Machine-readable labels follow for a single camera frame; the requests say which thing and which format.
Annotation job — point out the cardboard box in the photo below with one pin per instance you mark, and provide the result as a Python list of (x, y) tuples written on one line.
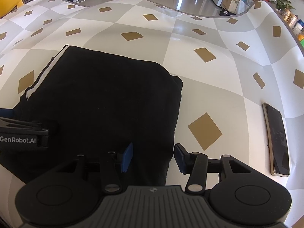
[(230, 1)]

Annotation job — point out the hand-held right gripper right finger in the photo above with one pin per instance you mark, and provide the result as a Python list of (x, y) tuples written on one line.
[(181, 158)]

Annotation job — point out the black t-shirt with red print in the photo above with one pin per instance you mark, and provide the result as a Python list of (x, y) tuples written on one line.
[(106, 99)]

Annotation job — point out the blue capped bottle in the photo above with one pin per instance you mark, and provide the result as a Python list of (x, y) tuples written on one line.
[(299, 27)]

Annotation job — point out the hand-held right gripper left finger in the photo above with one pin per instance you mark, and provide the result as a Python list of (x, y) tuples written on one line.
[(127, 158)]

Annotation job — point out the yellow plastic chair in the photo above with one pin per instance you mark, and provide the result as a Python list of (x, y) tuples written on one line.
[(10, 2)]

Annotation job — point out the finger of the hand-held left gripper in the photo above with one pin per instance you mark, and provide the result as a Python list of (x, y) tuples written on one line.
[(47, 125), (6, 112)]

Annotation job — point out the gold tin can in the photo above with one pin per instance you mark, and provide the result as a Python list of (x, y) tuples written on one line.
[(286, 14), (293, 21)]

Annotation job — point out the black slipper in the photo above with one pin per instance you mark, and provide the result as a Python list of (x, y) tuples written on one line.
[(223, 13)]

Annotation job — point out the smartphone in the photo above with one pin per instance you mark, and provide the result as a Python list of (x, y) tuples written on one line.
[(277, 137)]

